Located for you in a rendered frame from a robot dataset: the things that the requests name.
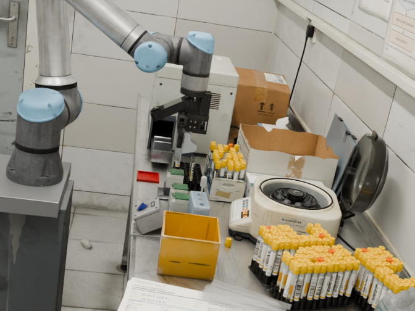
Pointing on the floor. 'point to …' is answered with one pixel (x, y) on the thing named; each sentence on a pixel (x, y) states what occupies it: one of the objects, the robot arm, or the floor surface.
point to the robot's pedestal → (34, 258)
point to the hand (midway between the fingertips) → (175, 155)
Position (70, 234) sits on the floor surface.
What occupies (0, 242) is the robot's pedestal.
